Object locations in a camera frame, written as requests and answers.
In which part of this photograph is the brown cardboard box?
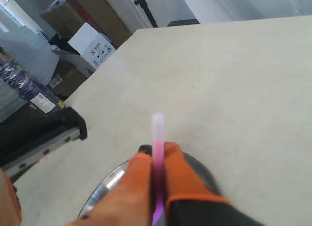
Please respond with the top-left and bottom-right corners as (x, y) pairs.
(40, 0), (131, 48)

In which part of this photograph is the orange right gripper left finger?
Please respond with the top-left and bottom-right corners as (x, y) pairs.
(68, 145), (153, 226)

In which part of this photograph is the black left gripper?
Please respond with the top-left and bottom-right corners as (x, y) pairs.
(0, 107), (87, 226)

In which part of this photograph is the round metal plate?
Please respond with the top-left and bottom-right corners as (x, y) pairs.
(78, 153), (221, 218)

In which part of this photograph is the white cardboard box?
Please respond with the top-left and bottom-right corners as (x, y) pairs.
(54, 23), (116, 78)

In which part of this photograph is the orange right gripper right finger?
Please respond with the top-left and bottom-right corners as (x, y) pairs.
(164, 142), (261, 226)

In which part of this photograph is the black tripod stand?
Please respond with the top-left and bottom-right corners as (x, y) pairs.
(134, 0), (158, 28)

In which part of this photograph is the blue wrapped package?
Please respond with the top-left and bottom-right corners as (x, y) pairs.
(0, 48), (65, 114)

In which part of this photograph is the pink drinking straw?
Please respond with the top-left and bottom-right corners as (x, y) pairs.
(151, 112), (164, 226)

